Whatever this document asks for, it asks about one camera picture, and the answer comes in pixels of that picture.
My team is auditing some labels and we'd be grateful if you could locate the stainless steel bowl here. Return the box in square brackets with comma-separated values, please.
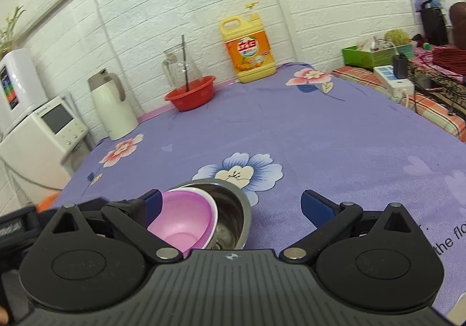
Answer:
[165, 178, 253, 251]

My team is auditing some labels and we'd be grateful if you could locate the white water purifier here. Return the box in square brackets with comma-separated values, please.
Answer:
[0, 48, 49, 138]

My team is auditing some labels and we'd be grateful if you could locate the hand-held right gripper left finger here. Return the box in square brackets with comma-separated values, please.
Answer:
[51, 188, 183, 264]

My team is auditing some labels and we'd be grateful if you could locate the black stirring stick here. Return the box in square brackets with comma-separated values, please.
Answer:
[181, 35, 190, 92]

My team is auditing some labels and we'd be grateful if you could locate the purple floral tablecloth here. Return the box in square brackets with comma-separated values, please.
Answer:
[54, 62, 466, 326]

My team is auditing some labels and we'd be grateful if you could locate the pink plastic bowl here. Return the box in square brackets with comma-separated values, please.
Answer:
[147, 190, 216, 258]

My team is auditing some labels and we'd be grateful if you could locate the dark red knitted cloth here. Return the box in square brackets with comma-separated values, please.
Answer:
[431, 44, 466, 74]

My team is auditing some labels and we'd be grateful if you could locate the plaid cloth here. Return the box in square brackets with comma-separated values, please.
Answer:
[331, 65, 466, 145]

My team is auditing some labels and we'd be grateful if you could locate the white water dispenser with screen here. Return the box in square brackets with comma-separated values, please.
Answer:
[0, 96, 90, 200]

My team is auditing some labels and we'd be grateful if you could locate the red plastic basket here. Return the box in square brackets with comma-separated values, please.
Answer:
[164, 75, 216, 112]

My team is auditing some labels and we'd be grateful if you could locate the green plant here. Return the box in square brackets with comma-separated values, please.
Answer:
[0, 5, 27, 58]

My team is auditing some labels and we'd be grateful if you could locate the clear glass pitcher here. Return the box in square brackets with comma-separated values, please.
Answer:
[162, 46, 203, 94]

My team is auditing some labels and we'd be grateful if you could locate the white power strip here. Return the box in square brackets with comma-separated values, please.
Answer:
[374, 65, 416, 102]

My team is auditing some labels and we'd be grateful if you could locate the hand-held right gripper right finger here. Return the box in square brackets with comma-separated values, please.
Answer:
[280, 189, 423, 263]

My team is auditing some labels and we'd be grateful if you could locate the white bowl with red pattern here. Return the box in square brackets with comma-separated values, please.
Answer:
[165, 183, 220, 251]

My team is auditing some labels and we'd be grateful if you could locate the black power adapter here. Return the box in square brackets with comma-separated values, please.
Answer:
[392, 53, 409, 79]

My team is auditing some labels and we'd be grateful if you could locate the white thermos jug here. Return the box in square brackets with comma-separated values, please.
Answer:
[88, 68, 140, 141]

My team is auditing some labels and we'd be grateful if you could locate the green box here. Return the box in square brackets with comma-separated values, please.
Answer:
[342, 40, 418, 70]

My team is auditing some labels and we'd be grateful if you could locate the yellow detergent bottle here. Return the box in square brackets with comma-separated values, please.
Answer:
[219, 2, 277, 84]

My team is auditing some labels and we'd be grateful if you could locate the yellow yarn ball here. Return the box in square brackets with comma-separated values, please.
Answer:
[384, 28, 411, 45]

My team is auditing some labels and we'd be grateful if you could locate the orange plastic stool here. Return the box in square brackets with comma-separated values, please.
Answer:
[36, 192, 61, 212]

